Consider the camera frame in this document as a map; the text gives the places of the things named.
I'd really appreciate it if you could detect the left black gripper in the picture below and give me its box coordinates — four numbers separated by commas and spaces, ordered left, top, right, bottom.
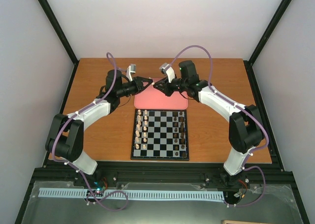
118, 77, 154, 98

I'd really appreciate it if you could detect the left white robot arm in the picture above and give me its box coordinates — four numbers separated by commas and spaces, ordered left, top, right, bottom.
45, 70, 153, 186

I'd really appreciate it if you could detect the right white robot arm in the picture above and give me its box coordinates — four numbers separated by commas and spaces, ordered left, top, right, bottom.
153, 60, 269, 185

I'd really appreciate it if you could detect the brown chess pieces back row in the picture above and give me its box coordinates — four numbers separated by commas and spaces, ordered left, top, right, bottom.
179, 111, 186, 157

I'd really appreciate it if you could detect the black white chess board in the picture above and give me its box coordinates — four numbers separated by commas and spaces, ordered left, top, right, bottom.
130, 109, 189, 161

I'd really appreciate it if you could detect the pink plastic tray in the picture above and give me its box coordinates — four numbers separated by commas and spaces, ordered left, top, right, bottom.
134, 85, 189, 110

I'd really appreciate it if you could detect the clear acrylic sheet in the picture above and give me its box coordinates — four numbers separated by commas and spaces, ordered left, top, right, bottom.
22, 182, 303, 224

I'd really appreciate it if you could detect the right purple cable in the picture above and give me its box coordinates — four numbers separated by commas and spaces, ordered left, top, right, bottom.
169, 45, 270, 207

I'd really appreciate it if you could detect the light blue cable duct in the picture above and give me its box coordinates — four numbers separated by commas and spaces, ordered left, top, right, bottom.
38, 188, 224, 202

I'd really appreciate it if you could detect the black aluminium frame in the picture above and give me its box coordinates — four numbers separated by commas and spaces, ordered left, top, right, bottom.
15, 0, 310, 224

